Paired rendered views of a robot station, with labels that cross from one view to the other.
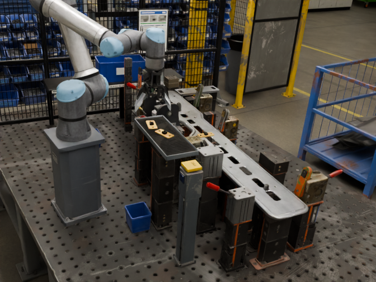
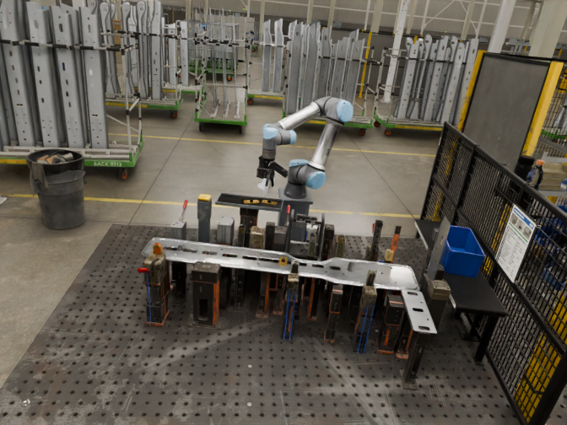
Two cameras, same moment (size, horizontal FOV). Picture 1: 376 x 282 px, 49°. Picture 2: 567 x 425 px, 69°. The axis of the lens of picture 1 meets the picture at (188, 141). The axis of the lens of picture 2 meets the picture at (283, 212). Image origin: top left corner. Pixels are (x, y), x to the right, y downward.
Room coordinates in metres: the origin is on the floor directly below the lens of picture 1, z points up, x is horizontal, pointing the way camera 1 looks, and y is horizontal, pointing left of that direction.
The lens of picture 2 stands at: (2.78, -1.64, 2.10)
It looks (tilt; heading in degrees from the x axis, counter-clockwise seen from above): 25 degrees down; 120
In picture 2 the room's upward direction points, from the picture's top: 6 degrees clockwise
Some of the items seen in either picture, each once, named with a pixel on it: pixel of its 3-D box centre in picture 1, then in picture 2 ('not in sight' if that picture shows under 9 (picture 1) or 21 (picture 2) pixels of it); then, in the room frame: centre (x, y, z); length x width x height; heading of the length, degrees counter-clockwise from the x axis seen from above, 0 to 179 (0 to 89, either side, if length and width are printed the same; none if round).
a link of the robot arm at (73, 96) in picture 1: (72, 98); (299, 169); (1.64, 0.50, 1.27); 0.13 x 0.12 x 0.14; 157
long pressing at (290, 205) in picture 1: (208, 137); (278, 262); (1.91, -0.11, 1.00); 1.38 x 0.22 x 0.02; 28
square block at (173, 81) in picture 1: (170, 102); (431, 314); (2.64, 0.14, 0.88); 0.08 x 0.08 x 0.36; 28
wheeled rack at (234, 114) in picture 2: not in sight; (224, 79); (-2.82, 5.17, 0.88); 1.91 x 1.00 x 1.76; 127
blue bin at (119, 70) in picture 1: (120, 67); (457, 249); (2.64, 0.48, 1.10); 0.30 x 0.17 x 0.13; 112
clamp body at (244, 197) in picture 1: (236, 230); (179, 251); (1.32, -0.22, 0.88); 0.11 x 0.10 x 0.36; 118
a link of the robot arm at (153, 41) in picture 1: (154, 42); (270, 138); (1.63, 0.16, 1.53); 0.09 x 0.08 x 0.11; 67
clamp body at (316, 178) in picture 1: (305, 211); (156, 288); (1.49, -0.53, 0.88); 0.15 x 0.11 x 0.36; 118
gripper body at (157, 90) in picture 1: (154, 82); (266, 167); (1.62, 0.15, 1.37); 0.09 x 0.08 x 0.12; 17
